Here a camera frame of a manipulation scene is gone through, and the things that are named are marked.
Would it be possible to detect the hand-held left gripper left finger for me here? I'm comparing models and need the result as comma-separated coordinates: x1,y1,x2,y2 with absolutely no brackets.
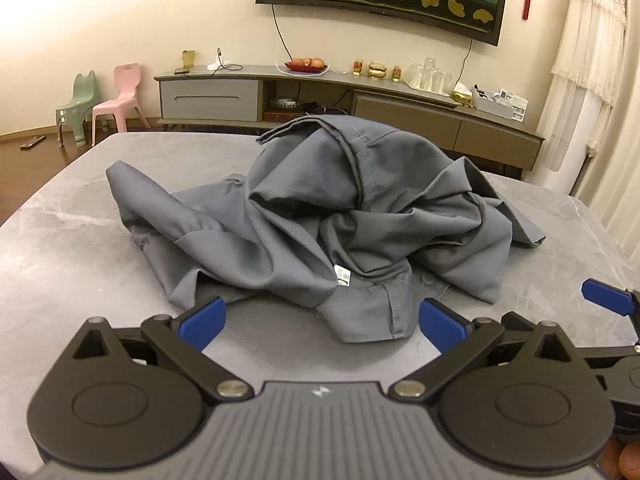
72,296,253,403

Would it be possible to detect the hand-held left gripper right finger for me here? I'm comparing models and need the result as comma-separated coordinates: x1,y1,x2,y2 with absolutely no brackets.
387,297,576,403

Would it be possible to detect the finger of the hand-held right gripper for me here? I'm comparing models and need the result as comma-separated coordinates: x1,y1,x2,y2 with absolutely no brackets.
501,311,540,336
581,279,640,331

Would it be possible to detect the grey shirt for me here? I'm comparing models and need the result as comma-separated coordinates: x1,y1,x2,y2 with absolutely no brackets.
106,114,547,343

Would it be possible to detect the person's right hand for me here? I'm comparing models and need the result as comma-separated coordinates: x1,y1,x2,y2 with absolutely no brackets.
601,440,640,480

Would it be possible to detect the cream curtain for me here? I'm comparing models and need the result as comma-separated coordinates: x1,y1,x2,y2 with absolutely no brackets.
575,5,640,261

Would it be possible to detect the white storage tray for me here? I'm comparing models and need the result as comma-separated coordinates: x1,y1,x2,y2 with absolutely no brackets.
471,86,528,121

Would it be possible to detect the grey television cabinet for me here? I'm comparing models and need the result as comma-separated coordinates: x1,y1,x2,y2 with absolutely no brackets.
154,64,546,181

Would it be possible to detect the set of clear glasses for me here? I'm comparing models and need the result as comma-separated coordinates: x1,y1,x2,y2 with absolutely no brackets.
404,57,453,96

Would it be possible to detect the green child chair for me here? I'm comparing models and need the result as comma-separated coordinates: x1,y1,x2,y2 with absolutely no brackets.
55,71,98,148

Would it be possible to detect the pink child chair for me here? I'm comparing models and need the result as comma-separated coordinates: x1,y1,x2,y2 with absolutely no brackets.
91,63,151,147

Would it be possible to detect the white lace cover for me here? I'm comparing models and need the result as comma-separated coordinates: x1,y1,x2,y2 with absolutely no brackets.
550,0,628,108

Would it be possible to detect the red fruit plate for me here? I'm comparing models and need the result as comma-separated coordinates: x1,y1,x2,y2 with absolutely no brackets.
284,57,331,73

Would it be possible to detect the white charger with cable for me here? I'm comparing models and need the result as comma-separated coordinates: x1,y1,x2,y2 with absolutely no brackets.
207,49,243,72

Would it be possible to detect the black television cable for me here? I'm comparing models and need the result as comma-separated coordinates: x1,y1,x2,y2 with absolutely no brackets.
271,4,294,61
452,37,473,86

